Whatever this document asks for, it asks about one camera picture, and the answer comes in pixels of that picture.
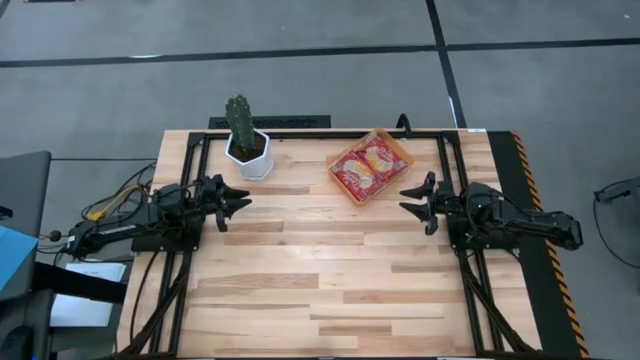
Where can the black metal table frame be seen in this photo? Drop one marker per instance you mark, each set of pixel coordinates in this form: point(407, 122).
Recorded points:
point(300, 134)

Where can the red Orville popcorn bag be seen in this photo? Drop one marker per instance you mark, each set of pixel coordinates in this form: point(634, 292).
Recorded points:
point(385, 157)
point(352, 175)

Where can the green cactus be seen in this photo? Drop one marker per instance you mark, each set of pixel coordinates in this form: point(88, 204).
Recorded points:
point(241, 125)

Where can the blue folder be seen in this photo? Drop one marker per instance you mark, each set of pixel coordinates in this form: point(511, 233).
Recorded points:
point(15, 255)

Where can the black floor tape strip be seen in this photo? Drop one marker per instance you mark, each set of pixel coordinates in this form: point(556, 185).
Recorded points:
point(200, 57)
point(447, 75)

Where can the white hexagonal plant pot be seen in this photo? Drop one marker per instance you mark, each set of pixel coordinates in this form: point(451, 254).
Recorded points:
point(255, 167)

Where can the black hazard striped mat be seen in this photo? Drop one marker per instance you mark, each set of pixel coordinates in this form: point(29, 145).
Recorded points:
point(550, 310)

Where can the white paper sheet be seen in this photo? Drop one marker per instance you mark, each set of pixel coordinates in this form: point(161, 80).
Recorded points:
point(80, 315)

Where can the black curved hook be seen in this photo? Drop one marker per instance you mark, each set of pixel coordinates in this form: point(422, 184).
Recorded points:
point(404, 116)

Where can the grey floor device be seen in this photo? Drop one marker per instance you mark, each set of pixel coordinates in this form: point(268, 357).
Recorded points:
point(620, 190)

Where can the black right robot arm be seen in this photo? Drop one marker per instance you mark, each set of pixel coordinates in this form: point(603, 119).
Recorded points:
point(525, 220)

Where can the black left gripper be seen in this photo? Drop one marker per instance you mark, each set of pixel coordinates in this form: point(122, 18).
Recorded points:
point(212, 195)

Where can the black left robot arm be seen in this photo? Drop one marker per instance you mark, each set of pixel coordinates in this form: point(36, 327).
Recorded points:
point(125, 225)

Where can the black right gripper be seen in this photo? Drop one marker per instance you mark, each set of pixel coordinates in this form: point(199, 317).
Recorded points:
point(440, 200)

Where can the black floor vent grille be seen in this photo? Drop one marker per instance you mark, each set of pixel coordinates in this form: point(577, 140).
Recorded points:
point(290, 121)

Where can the black flat bar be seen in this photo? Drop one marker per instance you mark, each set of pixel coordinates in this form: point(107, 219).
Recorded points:
point(75, 285)

